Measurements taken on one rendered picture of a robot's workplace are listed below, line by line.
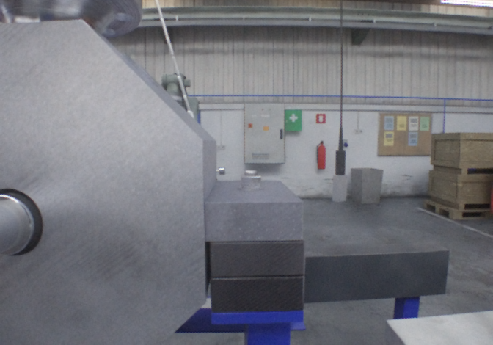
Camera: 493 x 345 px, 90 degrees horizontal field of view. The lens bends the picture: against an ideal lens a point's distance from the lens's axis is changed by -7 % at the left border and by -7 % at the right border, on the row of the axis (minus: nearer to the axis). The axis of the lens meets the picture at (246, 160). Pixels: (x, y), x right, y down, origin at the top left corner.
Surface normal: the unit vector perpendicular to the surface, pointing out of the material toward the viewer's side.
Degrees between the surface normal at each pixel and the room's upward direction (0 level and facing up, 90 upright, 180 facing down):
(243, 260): 90
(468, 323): 0
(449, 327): 0
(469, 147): 90
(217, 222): 90
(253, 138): 90
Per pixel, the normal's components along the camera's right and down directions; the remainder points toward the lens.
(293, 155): 0.00, 0.07
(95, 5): 0.76, 0.63
